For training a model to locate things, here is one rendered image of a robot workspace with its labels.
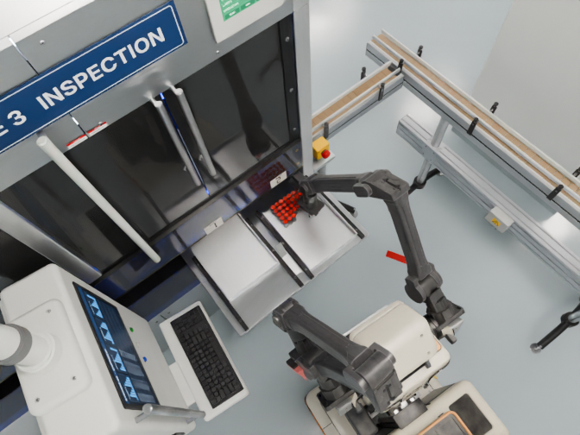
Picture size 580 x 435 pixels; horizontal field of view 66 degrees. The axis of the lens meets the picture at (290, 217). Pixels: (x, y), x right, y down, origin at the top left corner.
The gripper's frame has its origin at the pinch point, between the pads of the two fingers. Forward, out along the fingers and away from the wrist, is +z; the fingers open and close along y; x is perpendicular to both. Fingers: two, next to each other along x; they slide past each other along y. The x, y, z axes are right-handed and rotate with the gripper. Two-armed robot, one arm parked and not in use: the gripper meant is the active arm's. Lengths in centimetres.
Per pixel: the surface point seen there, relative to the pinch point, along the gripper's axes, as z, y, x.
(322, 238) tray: 6.3, -9.6, 5.1
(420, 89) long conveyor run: 6, -3, -88
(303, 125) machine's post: -32.1, 14.8, -16.8
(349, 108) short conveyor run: 3, 19, -57
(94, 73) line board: -102, 29, 37
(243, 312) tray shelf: 6, -3, 51
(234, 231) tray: 6.0, 24.0, 25.2
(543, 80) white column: 19, -49, -139
